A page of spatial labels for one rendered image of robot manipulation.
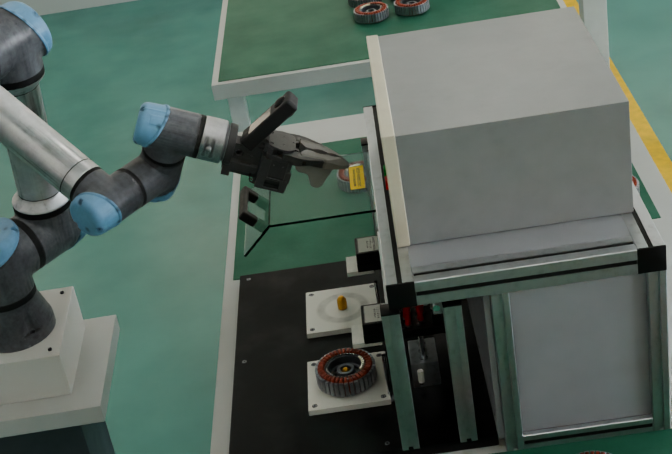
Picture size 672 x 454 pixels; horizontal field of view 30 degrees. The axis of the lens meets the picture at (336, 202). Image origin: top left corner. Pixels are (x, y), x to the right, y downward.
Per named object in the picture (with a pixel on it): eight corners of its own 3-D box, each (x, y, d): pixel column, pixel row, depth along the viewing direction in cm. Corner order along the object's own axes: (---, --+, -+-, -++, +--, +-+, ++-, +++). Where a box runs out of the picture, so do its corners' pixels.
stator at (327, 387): (318, 402, 228) (314, 386, 226) (316, 366, 237) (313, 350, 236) (379, 394, 227) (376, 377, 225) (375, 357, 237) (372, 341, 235)
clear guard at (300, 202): (244, 257, 233) (238, 229, 230) (248, 195, 254) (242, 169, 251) (418, 231, 231) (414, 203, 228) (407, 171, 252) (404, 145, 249)
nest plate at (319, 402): (309, 416, 227) (308, 410, 226) (308, 366, 240) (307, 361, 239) (391, 404, 226) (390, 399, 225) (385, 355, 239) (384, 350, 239)
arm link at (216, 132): (207, 108, 213) (205, 128, 206) (234, 114, 214) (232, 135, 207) (197, 146, 217) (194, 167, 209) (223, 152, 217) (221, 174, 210)
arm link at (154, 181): (109, 194, 218) (118, 153, 210) (153, 164, 225) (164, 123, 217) (141, 222, 216) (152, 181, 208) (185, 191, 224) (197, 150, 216)
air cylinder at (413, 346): (414, 388, 229) (410, 364, 226) (410, 364, 236) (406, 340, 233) (441, 384, 229) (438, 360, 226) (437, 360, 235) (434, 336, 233)
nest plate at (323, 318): (307, 338, 248) (306, 333, 247) (306, 297, 261) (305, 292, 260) (382, 328, 247) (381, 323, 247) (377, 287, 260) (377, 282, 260)
